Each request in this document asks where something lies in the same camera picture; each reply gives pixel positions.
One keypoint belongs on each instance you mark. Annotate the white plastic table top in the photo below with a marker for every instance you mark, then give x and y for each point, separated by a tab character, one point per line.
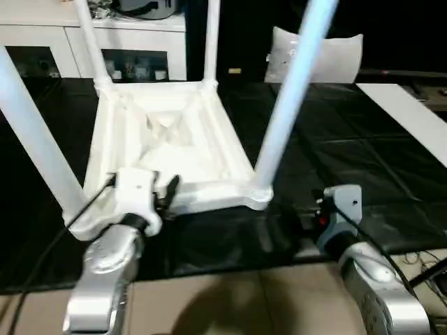
157	139

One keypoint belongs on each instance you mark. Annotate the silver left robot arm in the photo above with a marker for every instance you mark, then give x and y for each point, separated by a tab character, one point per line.
101	275

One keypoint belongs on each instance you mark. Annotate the black metal table leg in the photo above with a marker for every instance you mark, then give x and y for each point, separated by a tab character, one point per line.
427	274

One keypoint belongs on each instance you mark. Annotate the white flat board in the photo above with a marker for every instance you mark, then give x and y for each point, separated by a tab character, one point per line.
408	108

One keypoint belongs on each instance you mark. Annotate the white pillow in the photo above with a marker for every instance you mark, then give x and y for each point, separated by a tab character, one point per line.
335	59

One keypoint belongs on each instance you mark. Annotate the black box with gold label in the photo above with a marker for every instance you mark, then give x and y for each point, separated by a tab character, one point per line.
237	35

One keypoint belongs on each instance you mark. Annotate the grey round pot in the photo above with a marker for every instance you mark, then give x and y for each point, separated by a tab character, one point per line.
146	7

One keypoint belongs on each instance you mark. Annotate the white glass-door cabinet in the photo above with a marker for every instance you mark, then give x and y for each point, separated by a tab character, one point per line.
42	35

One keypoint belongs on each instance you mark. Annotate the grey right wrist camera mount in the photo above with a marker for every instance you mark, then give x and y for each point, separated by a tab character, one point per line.
345	209

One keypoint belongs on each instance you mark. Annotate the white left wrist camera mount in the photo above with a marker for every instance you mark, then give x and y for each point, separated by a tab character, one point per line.
136	195

